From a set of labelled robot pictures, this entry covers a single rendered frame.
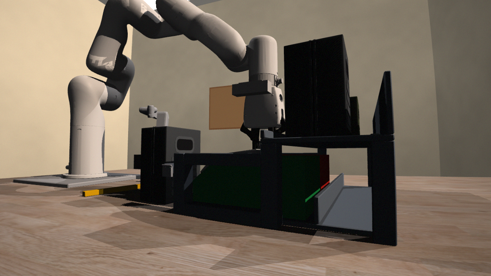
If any red open bin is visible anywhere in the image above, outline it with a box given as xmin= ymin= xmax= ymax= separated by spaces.
xmin=320 ymin=155 xmax=330 ymax=191

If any yellow bar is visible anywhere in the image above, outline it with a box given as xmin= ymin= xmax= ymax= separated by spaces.
xmin=82 ymin=184 xmax=140 ymax=197

